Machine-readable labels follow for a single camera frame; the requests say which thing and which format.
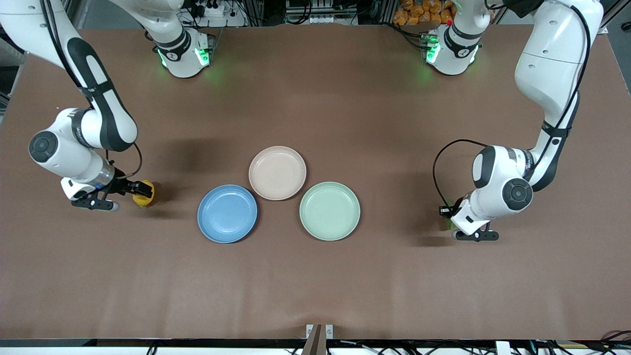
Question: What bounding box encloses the yellow lemon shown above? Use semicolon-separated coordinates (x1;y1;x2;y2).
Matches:
132;181;155;208

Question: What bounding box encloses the blue plate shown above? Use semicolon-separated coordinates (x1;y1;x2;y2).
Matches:
197;184;258;244

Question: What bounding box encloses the light green plate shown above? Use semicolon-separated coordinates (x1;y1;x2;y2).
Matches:
299;181;361;242

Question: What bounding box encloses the beige plate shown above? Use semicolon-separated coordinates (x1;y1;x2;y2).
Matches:
248;146;307;201

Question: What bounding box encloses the white power strip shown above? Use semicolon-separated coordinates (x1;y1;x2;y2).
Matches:
190;0;247;28

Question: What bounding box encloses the pile of orange items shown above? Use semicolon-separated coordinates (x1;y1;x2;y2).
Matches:
393;0;456;26

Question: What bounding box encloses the white electronic device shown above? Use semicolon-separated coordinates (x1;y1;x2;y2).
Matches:
285;0;358;25

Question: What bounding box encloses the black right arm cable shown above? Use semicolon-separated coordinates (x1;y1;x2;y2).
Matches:
42;0;144;181

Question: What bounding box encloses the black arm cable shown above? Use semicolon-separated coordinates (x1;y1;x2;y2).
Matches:
42;0;144;181
432;5;591;211

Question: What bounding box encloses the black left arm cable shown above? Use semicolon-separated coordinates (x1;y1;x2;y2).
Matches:
432;5;591;211

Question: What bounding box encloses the metal camera stand bracket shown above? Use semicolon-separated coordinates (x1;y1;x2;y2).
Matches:
302;324;334;355

